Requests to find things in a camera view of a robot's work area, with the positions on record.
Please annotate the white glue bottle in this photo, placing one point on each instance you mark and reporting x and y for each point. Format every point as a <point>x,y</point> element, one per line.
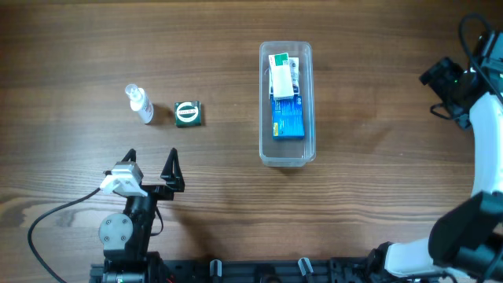
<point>140,102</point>

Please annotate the Hansaplast plaster box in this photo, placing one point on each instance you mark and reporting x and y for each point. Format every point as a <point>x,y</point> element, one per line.
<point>294,68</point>

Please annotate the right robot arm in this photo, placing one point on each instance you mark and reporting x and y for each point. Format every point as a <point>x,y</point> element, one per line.
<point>464,240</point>

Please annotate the blue lozenge box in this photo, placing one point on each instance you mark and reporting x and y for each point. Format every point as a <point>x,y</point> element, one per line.
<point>287,118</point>

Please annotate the white green medicine box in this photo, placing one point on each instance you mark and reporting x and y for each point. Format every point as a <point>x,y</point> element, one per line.
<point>281,76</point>

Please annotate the clear plastic container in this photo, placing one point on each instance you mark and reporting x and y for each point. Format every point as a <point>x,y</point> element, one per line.
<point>288,152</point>

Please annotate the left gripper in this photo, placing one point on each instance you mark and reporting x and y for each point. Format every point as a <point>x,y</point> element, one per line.
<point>153,189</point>

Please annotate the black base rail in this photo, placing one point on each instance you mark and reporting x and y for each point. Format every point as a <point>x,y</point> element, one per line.
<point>334,270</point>

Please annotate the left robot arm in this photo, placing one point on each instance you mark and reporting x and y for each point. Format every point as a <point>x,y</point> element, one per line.
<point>125,236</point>

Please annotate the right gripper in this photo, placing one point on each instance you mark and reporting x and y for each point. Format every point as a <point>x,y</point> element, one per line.
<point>438,75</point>

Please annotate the green Zam-Buk box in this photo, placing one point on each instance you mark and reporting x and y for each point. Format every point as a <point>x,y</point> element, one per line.
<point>187,114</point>

